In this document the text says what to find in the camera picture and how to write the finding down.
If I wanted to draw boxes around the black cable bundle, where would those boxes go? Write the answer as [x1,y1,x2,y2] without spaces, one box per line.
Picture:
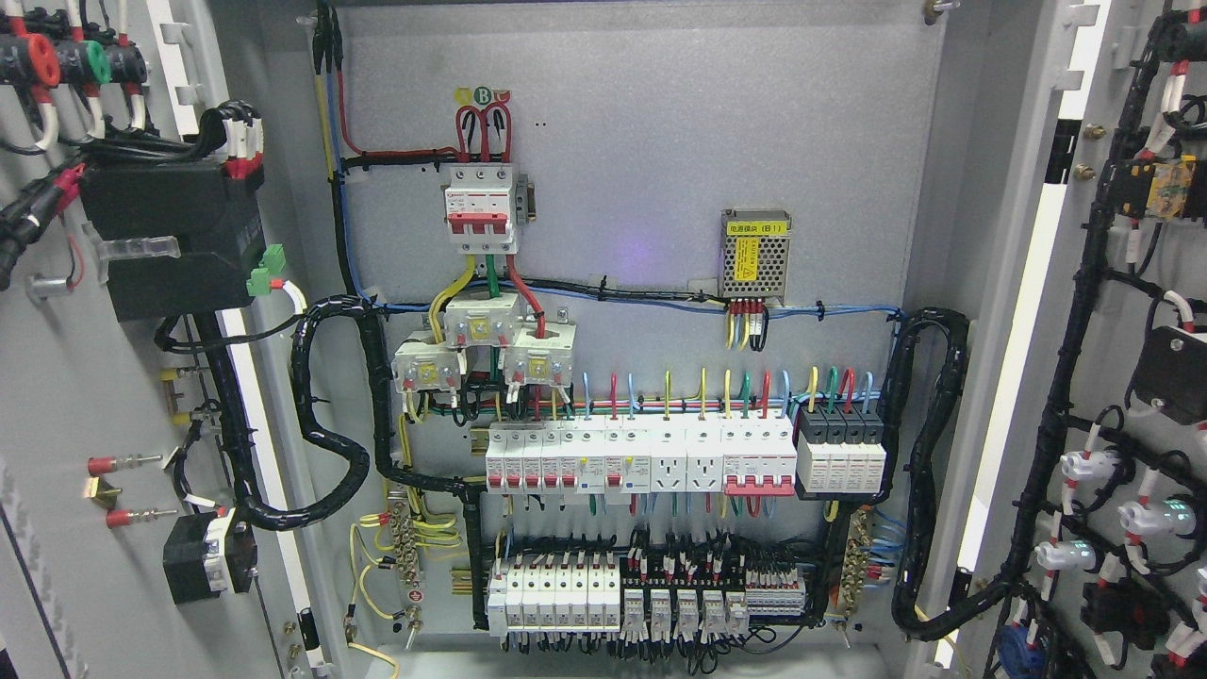
[193,294,491,633]
[871,306,1024,642]

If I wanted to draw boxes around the black white surge protector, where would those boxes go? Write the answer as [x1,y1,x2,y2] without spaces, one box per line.
[797,408,887,504]

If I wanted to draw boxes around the brass ground bar right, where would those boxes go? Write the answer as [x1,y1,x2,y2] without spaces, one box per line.
[834,505,871,619]

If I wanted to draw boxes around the brass ground bar left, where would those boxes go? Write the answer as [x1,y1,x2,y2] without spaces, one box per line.
[387,486,425,605]

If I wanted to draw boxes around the white lower breaker row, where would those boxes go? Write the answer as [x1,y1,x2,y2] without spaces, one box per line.
[486,551,622,637]

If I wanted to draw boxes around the black digital power meter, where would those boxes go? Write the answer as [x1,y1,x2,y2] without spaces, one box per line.
[78,160,266,322]

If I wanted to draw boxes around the white rotary selector switch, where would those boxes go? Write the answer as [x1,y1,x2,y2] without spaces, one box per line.
[162,508,257,605]

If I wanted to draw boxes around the black cable bundle right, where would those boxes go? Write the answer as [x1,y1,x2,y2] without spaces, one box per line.
[871,306,1024,642]

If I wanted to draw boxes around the brass ground bar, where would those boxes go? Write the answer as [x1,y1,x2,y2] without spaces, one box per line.
[387,486,425,605]
[834,505,871,619]

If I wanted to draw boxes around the white din rail sockets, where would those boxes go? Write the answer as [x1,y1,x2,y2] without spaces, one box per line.
[648,414,724,493]

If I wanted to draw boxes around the row of small breakers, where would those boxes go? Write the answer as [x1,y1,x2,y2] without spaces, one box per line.
[486,417,652,502]

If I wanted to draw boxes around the main red white breaker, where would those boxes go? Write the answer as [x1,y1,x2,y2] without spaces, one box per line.
[443,162,535,257]

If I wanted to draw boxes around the relay terminal block row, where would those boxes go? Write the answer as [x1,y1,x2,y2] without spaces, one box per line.
[620,535,809,652]

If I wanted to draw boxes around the grey cabinet door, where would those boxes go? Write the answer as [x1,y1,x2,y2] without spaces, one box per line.
[1,1,373,678]
[958,1,1205,678]

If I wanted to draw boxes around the black cable bundle left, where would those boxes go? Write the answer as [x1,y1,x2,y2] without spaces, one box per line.
[193,294,491,633]

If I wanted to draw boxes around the metal mesh power supply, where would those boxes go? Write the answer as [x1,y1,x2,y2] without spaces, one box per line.
[719,209,792,304]

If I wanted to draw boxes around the white current transformers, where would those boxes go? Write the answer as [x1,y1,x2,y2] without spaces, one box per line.
[392,292,577,394]

